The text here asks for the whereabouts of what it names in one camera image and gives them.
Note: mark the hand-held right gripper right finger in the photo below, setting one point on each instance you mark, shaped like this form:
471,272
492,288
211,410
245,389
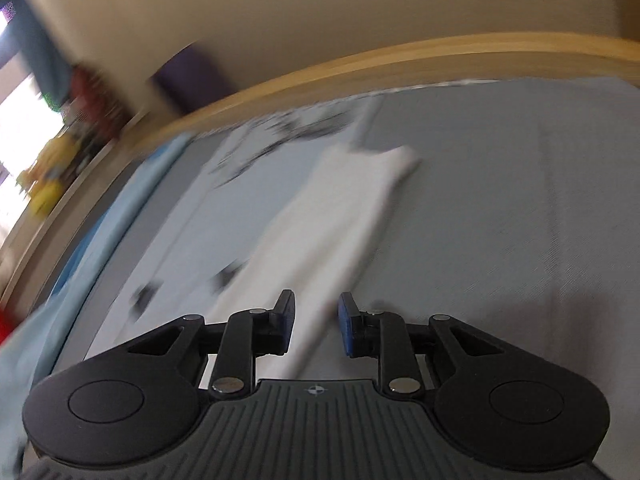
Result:
346,322

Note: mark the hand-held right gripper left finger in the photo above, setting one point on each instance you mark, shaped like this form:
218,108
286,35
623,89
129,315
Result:
286,317

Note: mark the white small garment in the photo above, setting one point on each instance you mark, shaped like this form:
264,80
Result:
334,215

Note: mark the white black-printed cloth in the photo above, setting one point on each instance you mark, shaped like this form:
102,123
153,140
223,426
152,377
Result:
210,210

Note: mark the grey bed sheet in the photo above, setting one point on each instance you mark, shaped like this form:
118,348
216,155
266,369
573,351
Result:
480,200

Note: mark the light blue blanket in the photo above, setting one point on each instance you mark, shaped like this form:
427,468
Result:
75,280

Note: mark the purple box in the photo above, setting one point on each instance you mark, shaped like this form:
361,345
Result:
192,80

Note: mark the yellow plush toy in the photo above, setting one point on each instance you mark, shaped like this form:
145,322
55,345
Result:
49,172

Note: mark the red plush toy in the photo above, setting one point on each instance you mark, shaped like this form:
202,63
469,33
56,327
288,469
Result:
97,100

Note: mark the teal curtain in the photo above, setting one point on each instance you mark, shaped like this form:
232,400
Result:
35,45

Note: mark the wooden bed frame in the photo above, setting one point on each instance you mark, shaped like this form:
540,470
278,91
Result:
310,80

